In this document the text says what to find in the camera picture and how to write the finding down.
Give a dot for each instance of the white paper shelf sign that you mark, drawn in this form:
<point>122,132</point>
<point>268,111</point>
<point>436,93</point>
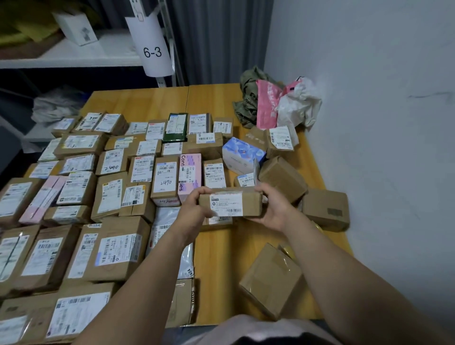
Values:
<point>151,46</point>

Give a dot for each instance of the pink white printed box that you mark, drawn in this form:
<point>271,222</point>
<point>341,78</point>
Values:
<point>189,174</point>

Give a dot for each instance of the olive green crumpled bag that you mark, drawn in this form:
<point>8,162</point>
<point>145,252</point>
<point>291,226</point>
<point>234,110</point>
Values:
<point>248,103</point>

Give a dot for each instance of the white carton on shelf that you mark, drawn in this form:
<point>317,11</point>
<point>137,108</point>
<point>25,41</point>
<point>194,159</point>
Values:
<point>76,28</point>

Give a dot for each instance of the person's right forearm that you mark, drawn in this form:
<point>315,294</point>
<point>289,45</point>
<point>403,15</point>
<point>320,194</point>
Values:
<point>341,284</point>

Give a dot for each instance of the flat pale pink box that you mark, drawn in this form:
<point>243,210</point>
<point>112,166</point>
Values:
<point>42,199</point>

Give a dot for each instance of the grey curtain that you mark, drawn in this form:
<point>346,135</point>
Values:
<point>220,39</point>

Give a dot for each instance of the yellow folded bags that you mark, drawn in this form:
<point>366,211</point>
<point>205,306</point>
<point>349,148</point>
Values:
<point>25,25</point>

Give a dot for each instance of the white plastic bag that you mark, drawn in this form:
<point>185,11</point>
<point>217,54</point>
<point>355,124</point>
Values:
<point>298,103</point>

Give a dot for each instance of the person's left hand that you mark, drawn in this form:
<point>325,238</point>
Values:
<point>192,213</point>

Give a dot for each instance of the clear crumpled plastic bag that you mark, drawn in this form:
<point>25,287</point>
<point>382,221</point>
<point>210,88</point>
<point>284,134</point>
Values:
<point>57,105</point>

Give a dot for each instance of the person's left thumb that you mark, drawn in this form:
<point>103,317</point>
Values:
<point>208,213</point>

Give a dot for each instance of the pink plastic bag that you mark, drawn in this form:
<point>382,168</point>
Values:
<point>267,106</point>

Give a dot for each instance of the grey plastic mailer bag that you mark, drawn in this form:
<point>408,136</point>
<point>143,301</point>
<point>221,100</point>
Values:
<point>163,220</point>

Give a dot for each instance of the plain brown cardboard box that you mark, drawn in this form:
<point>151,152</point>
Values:
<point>270,280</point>
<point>282,177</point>
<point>325,209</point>

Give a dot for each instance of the rows of labelled cardboard parcels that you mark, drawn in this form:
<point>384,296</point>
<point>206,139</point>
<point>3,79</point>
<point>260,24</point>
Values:
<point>117,248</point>

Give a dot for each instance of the blue white printed box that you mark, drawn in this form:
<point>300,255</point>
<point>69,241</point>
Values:
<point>241,152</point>

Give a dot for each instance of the white metal shelf rack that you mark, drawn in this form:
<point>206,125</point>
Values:
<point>92,53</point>

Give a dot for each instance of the person's right thumb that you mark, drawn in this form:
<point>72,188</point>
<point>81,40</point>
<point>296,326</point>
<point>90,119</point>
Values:
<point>263,189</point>

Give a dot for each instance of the person's left forearm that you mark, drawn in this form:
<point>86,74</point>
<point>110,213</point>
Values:
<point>142,284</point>

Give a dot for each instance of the person's right hand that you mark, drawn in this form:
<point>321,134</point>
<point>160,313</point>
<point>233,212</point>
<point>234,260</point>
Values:
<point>279,209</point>

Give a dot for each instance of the dark green flat packet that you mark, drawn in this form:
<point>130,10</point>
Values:
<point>175,127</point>

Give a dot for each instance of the small labelled cardboard box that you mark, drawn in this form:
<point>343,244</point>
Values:
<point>245,202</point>

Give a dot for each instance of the cardboard box with loose label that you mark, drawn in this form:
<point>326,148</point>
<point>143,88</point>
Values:
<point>280,140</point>

